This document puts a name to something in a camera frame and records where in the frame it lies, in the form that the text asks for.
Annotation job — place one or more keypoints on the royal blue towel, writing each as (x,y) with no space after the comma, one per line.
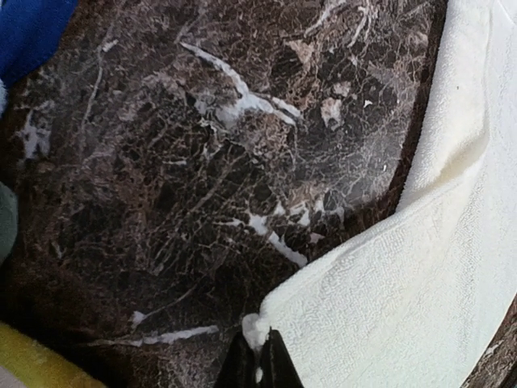
(30,34)

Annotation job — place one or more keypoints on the cream white towel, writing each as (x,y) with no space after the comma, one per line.
(415,300)

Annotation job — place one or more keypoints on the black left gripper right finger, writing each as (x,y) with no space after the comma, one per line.
(276,364)

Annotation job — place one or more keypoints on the pale green towel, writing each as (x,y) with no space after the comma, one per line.
(9,220)

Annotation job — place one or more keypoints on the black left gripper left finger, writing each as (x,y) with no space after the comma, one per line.
(238,369)

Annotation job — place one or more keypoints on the yellow patterned towel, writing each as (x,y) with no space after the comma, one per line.
(27,363)

